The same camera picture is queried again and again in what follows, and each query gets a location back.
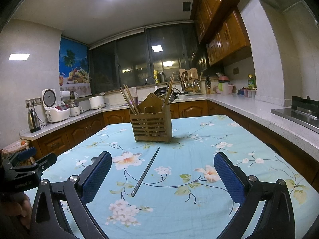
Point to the steel chopstick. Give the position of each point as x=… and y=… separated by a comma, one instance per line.
x=140, y=181

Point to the counter utensil rack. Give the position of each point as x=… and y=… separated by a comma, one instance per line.
x=190, y=80

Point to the small white cooker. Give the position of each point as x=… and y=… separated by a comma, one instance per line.
x=75, y=109

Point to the pink plastic containers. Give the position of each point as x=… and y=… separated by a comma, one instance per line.
x=224, y=87

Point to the gas stove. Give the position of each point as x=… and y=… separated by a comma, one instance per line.
x=303, y=111

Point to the person's left hand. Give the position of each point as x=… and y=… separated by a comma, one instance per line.
x=22, y=209

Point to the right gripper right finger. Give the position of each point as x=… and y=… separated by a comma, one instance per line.
x=238, y=184

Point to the green drink bottle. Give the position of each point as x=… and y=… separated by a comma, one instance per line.
x=251, y=81

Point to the white crock pot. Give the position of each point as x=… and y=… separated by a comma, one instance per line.
x=97, y=102

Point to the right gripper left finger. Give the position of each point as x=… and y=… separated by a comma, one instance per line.
x=82, y=188

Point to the wooden chopstick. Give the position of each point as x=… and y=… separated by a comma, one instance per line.
x=132, y=99
x=168, y=92
x=127, y=94
x=167, y=88
x=127, y=101

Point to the fruit beach poster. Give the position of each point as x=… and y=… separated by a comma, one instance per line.
x=74, y=67

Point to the steel electric kettle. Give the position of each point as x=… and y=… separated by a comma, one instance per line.
x=33, y=121

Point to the wooden slatted utensil holder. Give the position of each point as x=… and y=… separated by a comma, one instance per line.
x=151, y=121

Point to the blue floral tablecloth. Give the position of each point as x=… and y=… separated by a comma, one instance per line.
x=181, y=195

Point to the white rice cooker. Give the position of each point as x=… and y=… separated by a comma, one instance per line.
x=54, y=112

